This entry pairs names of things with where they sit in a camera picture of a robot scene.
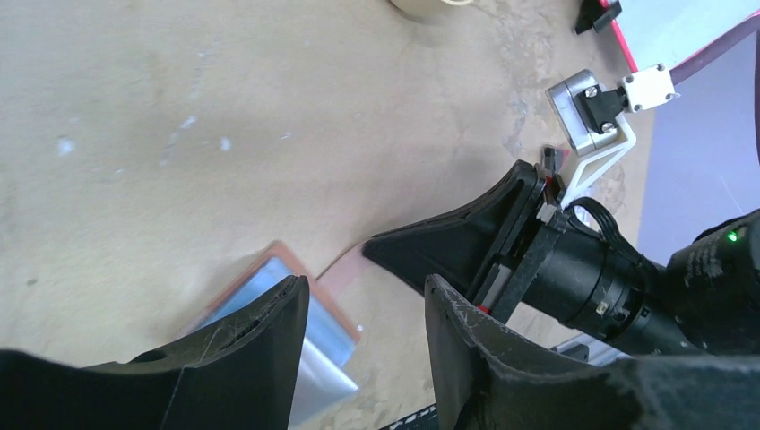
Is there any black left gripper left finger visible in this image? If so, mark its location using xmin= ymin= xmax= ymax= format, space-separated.
xmin=1 ymin=276 xmax=309 ymax=429

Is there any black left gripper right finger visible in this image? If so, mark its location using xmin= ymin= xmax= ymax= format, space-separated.
xmin=425 ymin=275 xmax=759 ymax=429

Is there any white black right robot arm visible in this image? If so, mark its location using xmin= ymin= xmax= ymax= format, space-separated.
xmin=362 ymin=160 xmax=759 ymax=356

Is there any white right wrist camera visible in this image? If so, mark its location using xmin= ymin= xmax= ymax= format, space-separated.
xmin=546 ymin=64 xmax=679 ymax=208

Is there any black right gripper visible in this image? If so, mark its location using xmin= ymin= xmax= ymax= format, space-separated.
xmin=362 ymin=160 xmax=671 ymax=341

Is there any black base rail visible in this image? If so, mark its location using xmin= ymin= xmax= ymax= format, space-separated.
xmin=381 ymin=404 xmax=439 ymax=430

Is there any pink leather card holder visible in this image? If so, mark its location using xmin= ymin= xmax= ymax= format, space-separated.
xmin=184 ymin=240 xmax=381 ymax=428

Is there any black whiteboard stand foot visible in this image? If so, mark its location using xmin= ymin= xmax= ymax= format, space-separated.
xmin=574 ymin=0 xmax=622 ymax=35

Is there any pink framed whiteboard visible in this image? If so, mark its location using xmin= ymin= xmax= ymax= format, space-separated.
xmin=600 ymin=0 xmax=759 ymax=72

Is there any beige oval tray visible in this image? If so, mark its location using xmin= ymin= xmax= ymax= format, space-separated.
xmin=390 ymin=0 xmax=473 ymax=19

